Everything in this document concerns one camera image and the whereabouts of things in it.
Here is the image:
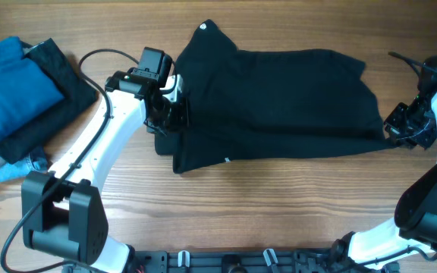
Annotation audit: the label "folded black garment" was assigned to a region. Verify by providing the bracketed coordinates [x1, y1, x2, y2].
[0, 39, 97, 164]

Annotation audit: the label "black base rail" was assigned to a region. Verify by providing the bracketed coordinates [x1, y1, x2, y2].
[61, 248, 401, 273]

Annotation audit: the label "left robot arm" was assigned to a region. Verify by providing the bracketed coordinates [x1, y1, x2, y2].
[21, 71, 187, 272]

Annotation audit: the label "black t-shirt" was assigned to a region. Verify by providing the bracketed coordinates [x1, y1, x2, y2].
[155, 20, 391, 174]

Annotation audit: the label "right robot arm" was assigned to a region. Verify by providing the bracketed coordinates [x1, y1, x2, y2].
[319, 52, 437, 272]

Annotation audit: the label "folded light blue jeans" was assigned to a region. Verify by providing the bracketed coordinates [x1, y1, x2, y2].
[0, 147, 49, 183]

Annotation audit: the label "folded blue garment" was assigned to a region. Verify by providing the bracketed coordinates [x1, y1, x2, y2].
[0, 36, 64, 140]

